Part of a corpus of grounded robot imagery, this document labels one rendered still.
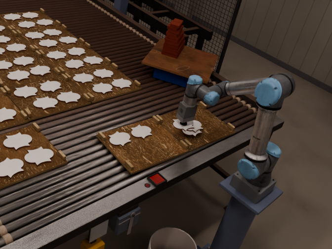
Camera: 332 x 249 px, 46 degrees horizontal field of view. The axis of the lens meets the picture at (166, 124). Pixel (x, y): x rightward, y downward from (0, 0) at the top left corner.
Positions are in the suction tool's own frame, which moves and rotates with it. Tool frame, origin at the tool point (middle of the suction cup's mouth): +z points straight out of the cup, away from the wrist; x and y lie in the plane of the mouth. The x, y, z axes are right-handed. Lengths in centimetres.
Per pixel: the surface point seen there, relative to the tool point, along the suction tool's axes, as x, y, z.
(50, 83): -79, 48, 10
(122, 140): -11.3, 31.9, 10.7
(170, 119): -19.8, -7.3, 11.6
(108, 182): 13, 53, 13
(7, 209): 11, 101, 14
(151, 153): 4.2, 21.8, 11.7
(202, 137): 2.2, -16.6, 11.7
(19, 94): -71, 70, 10
